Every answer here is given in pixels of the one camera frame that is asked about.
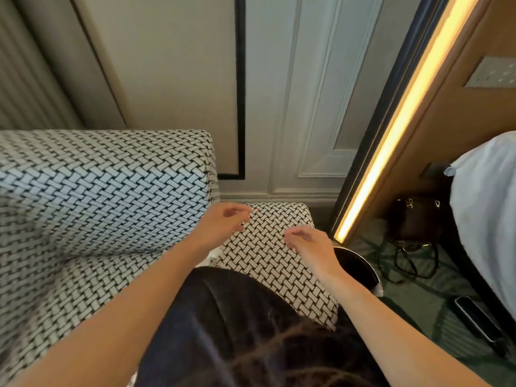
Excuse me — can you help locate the black smartphone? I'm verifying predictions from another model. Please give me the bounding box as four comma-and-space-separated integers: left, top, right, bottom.
453, 296, 505, 345

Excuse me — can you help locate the silver wall switch panel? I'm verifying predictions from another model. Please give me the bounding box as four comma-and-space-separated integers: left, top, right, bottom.
463, 55, 516, 90

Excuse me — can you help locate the person's right forearm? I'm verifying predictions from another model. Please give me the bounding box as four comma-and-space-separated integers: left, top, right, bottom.
328, 271, 491, 387

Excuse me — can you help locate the person's left hand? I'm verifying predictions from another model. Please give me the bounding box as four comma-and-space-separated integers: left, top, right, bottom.
192, 202, 254, 256

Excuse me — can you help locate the wooden headboard panel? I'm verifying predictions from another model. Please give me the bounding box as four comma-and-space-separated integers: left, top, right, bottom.
345, 0, 516, 242

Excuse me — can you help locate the brown handbag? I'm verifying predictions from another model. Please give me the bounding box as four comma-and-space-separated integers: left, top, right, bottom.
389, 196, 444, 245

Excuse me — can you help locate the person's right hand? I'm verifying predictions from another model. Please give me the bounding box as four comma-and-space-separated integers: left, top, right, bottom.
284, 224, 348, 288

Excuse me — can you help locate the black round trash bin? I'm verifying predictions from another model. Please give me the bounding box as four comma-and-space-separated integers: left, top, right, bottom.
332, 245, 383, 297

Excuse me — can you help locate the dark bed base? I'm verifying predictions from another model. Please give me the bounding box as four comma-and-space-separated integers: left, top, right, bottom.
437, 189, 516, 347

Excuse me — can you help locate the pleated beige curtain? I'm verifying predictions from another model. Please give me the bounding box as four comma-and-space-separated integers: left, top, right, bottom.
0, 0, 126, 132

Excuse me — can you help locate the person's left forearm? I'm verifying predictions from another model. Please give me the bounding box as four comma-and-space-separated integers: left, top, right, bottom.
8, 239, 210, 387

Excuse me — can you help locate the lit yellow light strip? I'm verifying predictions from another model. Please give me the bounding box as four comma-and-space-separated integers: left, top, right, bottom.
333, 0, 483, 245

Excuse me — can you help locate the white bed sheet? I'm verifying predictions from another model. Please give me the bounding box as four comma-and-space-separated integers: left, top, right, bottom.
443, 131, 516, 319

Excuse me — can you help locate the black white woven-pattern sofa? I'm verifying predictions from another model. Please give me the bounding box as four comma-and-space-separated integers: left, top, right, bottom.
0, 129, 339, 387

